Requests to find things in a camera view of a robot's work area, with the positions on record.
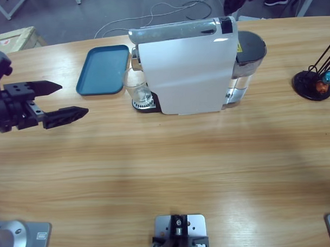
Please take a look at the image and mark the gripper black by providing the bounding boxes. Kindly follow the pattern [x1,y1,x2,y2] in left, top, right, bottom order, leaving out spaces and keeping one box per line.
[0,78,90,135]

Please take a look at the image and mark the clear drinking glass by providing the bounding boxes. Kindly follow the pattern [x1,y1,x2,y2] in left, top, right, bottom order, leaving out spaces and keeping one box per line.
[121,66,153,106]

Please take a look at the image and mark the white capsule coffee machine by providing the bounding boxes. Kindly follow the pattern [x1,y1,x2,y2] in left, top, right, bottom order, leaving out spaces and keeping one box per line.
[128,15,242,118]

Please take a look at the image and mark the orange coffee capsule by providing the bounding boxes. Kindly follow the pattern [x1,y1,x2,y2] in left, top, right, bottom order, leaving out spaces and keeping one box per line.
[316,80,329,93]

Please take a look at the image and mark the clear water tank dark lid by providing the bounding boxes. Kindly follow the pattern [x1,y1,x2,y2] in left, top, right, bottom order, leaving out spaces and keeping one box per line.
[227,29,269,107]

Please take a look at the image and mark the blue plastic tray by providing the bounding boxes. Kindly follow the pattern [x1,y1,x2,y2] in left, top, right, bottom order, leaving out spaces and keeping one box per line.
[74,44,133,97]

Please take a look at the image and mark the wooden crate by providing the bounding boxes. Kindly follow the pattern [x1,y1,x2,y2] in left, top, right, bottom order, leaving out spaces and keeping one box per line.
[0,25,48,62]

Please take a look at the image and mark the black capsule holder with rods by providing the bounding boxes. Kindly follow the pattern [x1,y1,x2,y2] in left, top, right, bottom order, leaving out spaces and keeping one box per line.
[290,36,330,102]

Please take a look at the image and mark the black floor cable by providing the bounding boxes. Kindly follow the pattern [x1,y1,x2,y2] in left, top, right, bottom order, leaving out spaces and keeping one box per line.
[182,0,213,21]

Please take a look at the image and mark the white floor cable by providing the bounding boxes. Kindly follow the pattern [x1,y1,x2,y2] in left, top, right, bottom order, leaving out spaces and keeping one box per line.
[92,0,228,39]

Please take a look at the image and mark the white metal table frame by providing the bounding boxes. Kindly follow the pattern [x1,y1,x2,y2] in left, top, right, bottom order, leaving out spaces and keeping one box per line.
[0,0,29,21]

